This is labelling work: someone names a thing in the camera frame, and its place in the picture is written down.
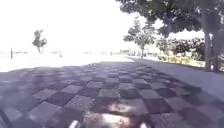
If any checkered paved path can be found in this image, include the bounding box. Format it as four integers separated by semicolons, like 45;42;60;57
0;60;224;128

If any grass strip by hedge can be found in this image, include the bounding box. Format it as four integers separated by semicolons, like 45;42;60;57
158;54;224;73

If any short dark post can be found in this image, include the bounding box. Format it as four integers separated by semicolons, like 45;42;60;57
9;48;14;60

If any big tree with grey trunk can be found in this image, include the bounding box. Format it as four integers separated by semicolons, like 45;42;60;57
116;0;224;73

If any lone leafy tree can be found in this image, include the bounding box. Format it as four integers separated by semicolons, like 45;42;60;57
31;29;48;54

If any green hedge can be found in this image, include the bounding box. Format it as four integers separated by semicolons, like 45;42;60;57
155;37;206;62

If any smooth grey paved strip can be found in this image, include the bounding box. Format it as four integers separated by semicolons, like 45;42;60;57
128;56;224;103

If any slim leafy tree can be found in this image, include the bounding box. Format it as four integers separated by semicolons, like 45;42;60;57
123;17;158;59

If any pale open pavement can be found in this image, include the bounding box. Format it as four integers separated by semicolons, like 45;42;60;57
0;51;134;73

